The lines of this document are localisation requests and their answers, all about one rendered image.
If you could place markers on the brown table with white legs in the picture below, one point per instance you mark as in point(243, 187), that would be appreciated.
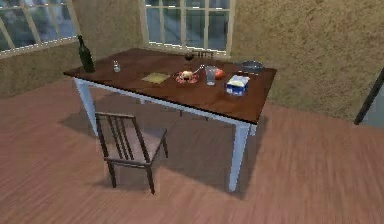
point(200, 93)

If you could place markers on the red plate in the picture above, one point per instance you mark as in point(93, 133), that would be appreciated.
point(187, 79)

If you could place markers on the pale bread on plate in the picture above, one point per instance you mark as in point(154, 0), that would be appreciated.
point(187, 74)

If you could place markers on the clear drinking glass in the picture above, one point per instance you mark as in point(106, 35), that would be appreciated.
point(210, 75)

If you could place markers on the red apple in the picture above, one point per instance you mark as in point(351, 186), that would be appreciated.
point(219, 73)

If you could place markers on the blue and white box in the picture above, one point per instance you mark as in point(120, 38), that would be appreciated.
point(237, 85)

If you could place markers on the dark wine glass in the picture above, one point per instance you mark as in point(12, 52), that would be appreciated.
point(189, 57)

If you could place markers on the dark wooden chair behind table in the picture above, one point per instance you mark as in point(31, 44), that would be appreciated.
point(204, 53)

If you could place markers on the dark brown wooden chair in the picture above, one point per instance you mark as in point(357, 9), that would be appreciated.
point(133, 146)

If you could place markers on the white framed window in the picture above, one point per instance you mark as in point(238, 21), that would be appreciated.
point(33, 23)
point(188, 25)

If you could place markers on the small clear salt shaker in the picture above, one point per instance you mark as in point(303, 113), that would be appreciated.
point(116, 66)

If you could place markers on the dark green wine bottle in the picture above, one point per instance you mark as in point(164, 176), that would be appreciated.
point(86, 58)

